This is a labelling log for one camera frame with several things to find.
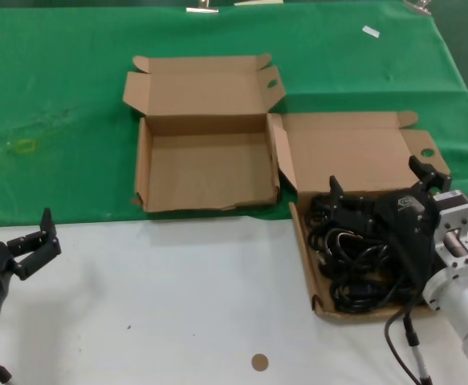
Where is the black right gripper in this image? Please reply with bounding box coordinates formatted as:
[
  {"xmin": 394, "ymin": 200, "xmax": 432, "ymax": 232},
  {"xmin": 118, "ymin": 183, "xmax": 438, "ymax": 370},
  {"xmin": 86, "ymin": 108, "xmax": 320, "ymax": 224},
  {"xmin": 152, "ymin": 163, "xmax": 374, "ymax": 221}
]
[{"xmin": 328, "ymin": 155, "xmax": 452, "ymax": 290}]

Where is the cardboard box with open lid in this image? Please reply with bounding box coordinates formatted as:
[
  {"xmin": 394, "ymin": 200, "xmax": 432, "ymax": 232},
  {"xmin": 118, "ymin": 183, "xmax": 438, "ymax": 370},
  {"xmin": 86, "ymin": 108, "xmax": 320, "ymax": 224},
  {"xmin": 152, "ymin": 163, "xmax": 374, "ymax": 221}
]
[{"xmin": 266, "ymin": 111, "xmax": 452, "ymax": 322}]

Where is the cardboard box with torn edge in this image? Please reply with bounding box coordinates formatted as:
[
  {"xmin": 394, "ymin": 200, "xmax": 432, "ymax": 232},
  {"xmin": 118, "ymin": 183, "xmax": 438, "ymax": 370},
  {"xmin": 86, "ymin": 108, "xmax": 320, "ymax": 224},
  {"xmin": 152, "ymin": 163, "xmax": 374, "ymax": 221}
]
[{"xmin": 121, "ymin": 54, "xmax": 286, "ymax": 213}]

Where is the green table cloth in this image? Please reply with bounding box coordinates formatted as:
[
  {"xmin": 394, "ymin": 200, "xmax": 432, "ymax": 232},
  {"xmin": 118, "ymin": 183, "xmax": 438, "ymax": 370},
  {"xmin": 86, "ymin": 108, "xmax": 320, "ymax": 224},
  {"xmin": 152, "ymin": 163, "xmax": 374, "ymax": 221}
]
[{"xmin": 0, "ymin": 0, "xmax": 468, "ymax": 228}]

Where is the black tangled power cable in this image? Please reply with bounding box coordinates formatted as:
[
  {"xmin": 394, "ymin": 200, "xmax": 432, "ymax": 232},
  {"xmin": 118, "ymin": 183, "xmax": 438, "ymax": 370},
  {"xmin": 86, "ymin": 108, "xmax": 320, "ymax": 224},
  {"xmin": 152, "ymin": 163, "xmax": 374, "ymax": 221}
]
[{"xmin": 304, "ymin": 193, "xmax": 339, "ymax": 241}]

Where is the yellow-green ring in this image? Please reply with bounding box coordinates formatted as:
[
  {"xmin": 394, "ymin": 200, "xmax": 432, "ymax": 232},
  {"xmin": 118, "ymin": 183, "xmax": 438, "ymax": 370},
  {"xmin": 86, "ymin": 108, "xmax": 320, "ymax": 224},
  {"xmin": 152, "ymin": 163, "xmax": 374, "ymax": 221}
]
[{"xmin": 12, "ymin": 139, "xmax": 38, "ymax": 156}]

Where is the black coiled power cable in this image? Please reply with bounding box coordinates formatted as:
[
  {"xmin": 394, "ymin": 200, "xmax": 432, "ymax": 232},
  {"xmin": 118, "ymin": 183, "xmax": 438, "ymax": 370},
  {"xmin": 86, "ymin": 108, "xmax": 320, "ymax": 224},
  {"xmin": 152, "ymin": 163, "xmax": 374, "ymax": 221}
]
[{"xmin": 332, "ymin": 276, "xmax": 419, "ymax": 314}]

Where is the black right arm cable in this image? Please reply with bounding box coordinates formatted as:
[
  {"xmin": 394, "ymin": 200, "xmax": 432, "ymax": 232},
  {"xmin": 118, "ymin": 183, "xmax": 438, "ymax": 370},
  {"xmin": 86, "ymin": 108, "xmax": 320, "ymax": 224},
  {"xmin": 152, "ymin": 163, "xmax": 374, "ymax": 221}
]
[{"xmin": 384, "ymin": 298, "xmax": 419, "ymax": 385}]

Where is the white cable with black connector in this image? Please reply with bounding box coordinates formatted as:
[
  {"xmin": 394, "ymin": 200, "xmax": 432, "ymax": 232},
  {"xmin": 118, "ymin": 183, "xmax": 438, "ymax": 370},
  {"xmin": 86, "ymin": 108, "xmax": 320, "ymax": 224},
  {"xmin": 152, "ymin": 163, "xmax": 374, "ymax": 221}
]
[{"xmin": 401, "ymin": 308, "xmax": 432, "ymax": 385}]

